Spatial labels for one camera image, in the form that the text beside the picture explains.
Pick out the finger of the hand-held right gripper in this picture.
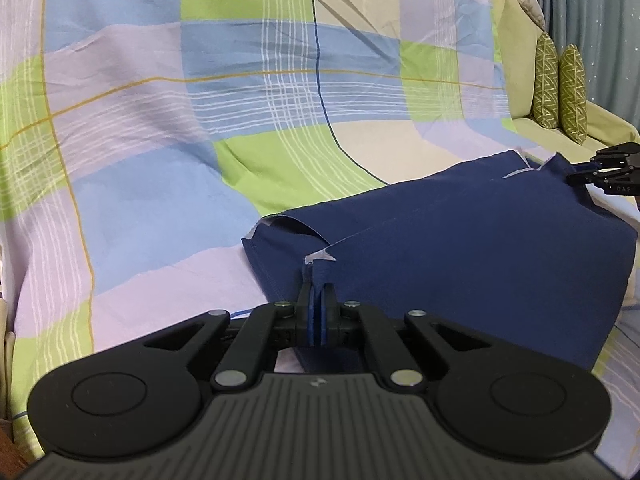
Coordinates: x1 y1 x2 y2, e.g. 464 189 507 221
589 142 640 167
566 161 640 197

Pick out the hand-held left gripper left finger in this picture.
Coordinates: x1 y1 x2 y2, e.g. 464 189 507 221
142 262 317 393

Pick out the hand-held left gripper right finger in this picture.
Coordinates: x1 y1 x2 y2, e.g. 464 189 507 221
316 282 495 392

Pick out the dark blue cloth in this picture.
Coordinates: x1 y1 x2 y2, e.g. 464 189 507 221
241 150 638 375

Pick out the green patterned cushion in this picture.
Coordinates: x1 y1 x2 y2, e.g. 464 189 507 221
531 31 560 130
558 44 589 146

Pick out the light green covered sofa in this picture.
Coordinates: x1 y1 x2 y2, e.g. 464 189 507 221
487 0 640 221

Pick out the blue starry curtain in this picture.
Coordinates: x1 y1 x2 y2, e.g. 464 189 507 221
515 0 640 128

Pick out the plaid bed sheet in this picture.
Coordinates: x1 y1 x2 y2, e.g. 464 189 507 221
0 0 640 466

